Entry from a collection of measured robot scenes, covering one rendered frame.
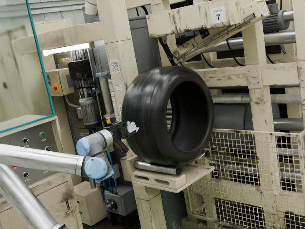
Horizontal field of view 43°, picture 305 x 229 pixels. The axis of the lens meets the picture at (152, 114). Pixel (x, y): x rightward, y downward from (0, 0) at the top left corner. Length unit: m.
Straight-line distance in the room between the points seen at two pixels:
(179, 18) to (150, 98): 0.56
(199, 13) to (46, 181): 1.36
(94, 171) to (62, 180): 0.91
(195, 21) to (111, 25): 0.49
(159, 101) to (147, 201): 0.81
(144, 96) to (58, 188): 0.88
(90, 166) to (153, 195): 1.00
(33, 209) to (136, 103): 0.74
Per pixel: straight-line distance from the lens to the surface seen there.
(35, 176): 2.50
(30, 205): 1.87
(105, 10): 2.36
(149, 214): 2.60
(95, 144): 1.81
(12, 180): 1.89
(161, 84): 2.04
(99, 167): 1.65
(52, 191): 2.52
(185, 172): 2.40
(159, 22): 2.42
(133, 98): 2.08
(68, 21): 5.75
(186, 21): 2.28
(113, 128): 1.91
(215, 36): 2.34
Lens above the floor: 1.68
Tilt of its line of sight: 12 degrees down
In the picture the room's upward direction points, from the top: 10 degrees counter-clockwise
